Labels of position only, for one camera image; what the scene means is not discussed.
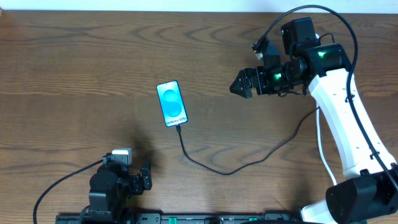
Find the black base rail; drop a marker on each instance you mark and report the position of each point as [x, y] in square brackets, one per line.
[157, 218]

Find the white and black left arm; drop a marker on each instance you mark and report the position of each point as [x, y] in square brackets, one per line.
[110, 188]

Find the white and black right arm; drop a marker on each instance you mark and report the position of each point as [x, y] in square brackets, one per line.
[323, 71]

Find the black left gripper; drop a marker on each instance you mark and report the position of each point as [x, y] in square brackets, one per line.
[136, 189]

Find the blue Galaxy smartphone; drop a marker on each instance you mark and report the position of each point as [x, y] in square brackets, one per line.
[171, 102]

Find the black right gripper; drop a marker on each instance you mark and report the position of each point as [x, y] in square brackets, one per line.
[246, 74]

